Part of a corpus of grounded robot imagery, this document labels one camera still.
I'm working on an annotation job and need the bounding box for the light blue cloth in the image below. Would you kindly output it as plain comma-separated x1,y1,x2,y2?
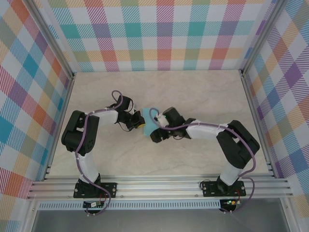
141,105,162,139

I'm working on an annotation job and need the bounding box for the grey metal sheet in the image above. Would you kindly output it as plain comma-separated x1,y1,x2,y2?
31,209,290,232

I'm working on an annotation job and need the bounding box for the left gripper thin black wire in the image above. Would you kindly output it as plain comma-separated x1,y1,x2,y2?
115,120,133,133

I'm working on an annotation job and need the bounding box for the aluminium mounting rail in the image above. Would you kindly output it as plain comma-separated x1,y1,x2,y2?
26,174,294,201

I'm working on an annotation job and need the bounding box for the aluminium side rail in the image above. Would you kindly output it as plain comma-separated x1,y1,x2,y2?
240,70,276,178
42,72,77,182

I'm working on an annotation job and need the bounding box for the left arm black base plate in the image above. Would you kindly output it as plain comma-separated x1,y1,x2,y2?
73,181,118,199

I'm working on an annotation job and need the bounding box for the base thin black wire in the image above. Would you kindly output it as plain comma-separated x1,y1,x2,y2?
199,177,211,190

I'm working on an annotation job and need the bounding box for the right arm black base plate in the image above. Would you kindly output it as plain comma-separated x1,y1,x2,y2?
202,180,246,198

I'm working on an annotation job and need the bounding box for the perforated metal cable tray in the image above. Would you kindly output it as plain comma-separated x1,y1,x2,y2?
38,202,222,211

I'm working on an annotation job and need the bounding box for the aluminium frame post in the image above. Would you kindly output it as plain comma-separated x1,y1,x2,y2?
25,0,76,80
240,0,283,75

